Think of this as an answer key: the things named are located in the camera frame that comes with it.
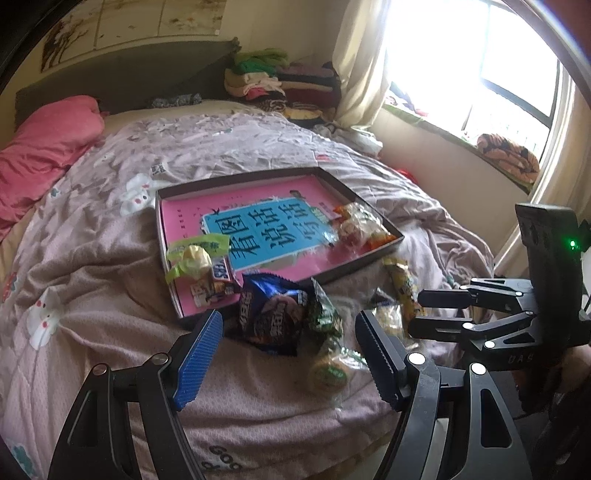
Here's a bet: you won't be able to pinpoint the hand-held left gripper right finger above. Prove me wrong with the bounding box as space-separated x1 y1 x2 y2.
355 310 536 480

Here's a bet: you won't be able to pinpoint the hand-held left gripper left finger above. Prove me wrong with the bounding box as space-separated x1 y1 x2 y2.
46 309 225 480

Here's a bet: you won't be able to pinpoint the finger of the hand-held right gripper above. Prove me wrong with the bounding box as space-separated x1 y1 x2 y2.
407 308 536 356
417 277 536 320

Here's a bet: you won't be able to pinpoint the clear pale cake packet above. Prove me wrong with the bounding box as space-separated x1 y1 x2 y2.
373 301 403 340

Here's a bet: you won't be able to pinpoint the round green pastry packet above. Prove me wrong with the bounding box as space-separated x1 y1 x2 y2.
306 338 371 398

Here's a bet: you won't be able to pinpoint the yellow snack packet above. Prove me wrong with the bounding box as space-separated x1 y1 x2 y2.
382 257 426 320

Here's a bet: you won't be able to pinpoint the dark green cartoon snack packet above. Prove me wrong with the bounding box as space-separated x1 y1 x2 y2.
306 278 345 339

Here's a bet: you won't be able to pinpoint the brown chocolate bar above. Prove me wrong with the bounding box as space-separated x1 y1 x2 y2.
190 256 242 308

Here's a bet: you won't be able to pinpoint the blue cookie packet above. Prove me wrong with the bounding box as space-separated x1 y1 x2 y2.
238 273 309 357

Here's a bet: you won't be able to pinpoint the shallow dark cardboard box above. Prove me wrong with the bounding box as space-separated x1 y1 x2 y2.
154 167 406 320

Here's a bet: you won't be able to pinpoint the pale pastry green-banded packet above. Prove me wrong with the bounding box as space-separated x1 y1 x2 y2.
167 244 221 284

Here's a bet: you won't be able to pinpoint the orange-ended cracker packet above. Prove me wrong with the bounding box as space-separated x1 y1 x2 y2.
332 202 399 253

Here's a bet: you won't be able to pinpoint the orange patterned cloth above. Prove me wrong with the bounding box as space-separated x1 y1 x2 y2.
475 132 542 184

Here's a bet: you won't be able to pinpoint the pink book with blue label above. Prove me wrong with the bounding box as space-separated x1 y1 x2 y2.
161 178 372 318

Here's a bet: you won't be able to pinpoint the white crumpled cloth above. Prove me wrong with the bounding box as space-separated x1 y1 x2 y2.
318 119 385 158

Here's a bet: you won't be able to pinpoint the colourful small clothes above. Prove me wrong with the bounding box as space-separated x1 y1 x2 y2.
387 91 435 117

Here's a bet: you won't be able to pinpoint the window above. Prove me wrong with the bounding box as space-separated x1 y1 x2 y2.
382 0 574 145

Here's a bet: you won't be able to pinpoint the cream curtain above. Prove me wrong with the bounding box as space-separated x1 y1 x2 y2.
331 0 394 136

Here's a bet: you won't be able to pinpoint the dark patterned cloth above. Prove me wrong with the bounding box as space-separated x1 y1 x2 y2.
148 92 204 110

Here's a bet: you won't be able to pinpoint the pink pillow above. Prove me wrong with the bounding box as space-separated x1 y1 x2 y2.
0 95 105 241

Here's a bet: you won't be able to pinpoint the pile of folded clothes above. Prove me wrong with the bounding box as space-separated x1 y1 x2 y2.
224 46 343 124

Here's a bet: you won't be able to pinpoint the grey headboard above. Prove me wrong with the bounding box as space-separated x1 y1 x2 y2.
15 39 242 131

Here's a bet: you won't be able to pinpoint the wall poster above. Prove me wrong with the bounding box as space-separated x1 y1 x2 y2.
41 0 228 73

